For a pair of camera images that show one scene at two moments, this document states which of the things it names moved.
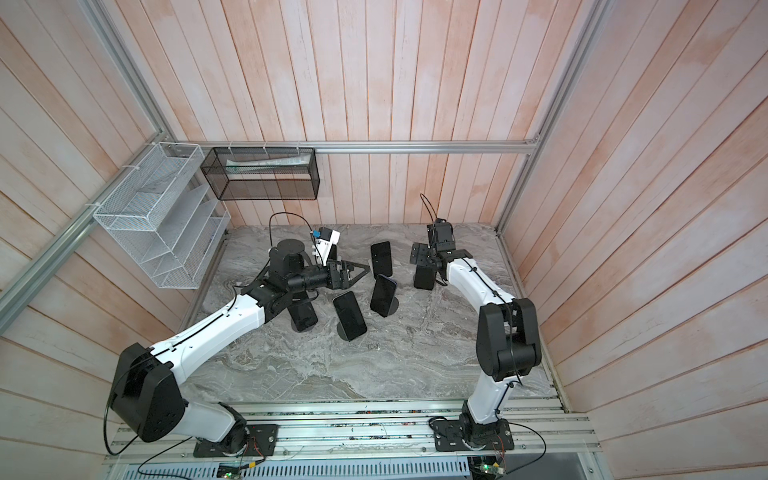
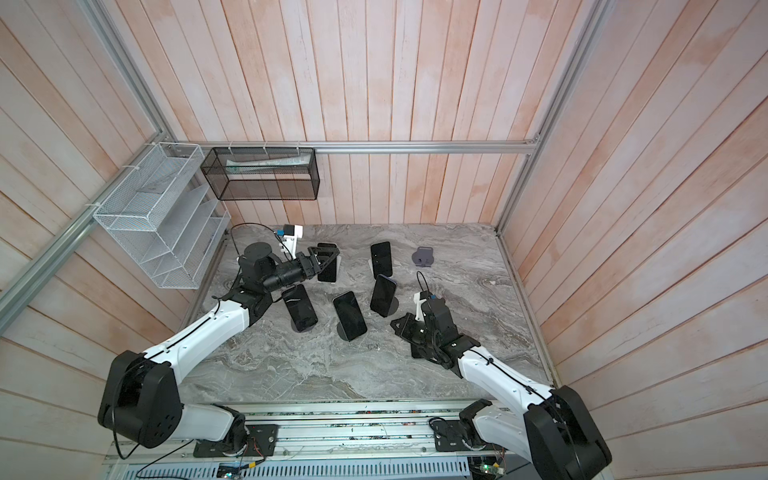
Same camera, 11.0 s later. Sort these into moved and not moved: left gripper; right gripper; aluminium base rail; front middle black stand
Moved: right gripper; left gripper
Not moved: front middle black stand; aluminium base rail
